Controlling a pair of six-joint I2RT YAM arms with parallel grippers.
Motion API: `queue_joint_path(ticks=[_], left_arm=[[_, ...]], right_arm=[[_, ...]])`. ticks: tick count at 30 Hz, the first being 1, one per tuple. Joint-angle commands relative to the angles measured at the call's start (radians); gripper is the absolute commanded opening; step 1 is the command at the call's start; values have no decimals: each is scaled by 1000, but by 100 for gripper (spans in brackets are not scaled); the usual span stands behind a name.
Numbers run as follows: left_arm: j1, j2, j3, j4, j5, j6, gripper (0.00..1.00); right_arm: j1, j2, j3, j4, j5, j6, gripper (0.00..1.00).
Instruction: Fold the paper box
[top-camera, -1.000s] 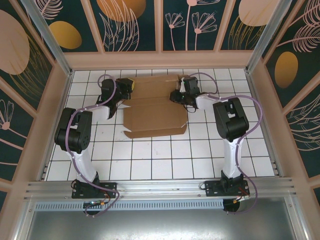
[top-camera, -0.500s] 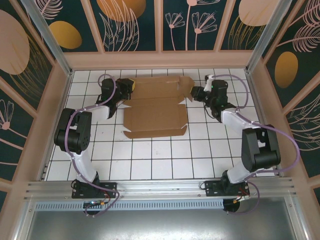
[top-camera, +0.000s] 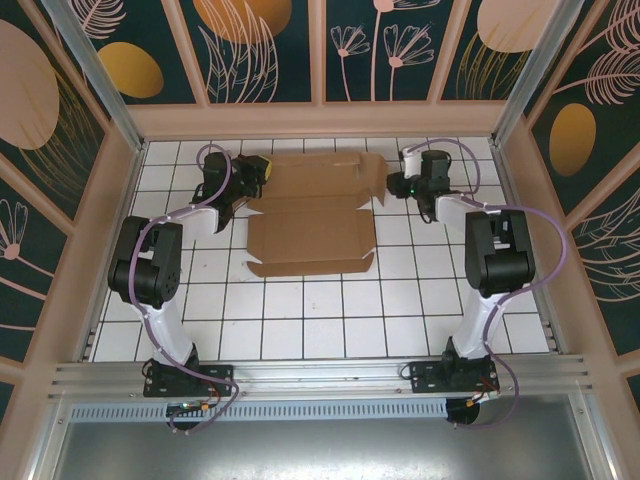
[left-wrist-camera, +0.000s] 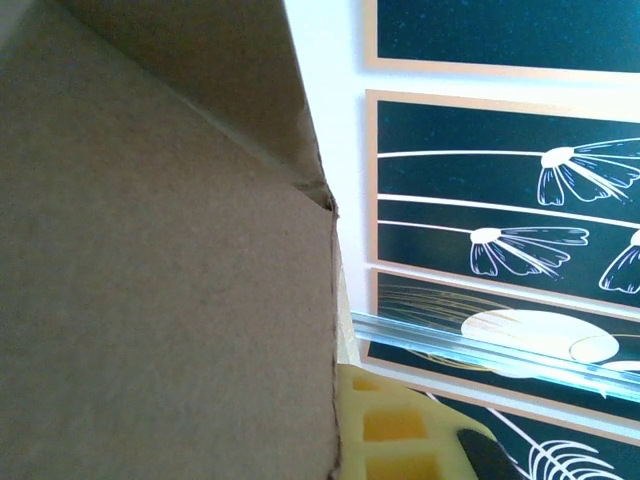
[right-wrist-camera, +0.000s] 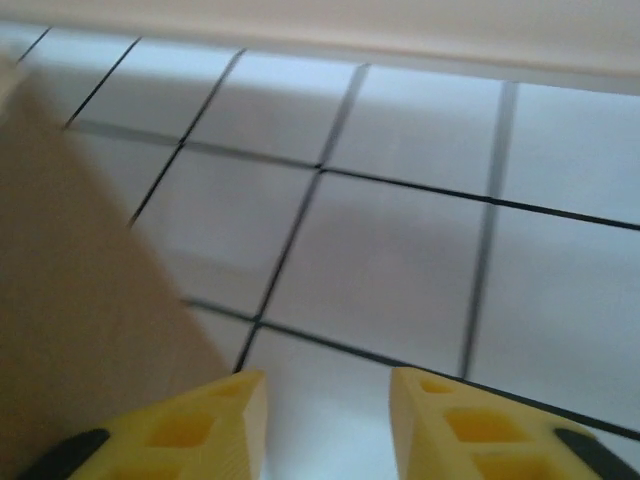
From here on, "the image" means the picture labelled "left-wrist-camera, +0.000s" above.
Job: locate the aluminium frame post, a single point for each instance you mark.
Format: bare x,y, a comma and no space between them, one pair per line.
500,357

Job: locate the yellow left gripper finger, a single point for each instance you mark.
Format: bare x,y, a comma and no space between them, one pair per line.
440,450

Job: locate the brown cardboard box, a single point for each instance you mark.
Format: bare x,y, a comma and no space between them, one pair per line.
150,275

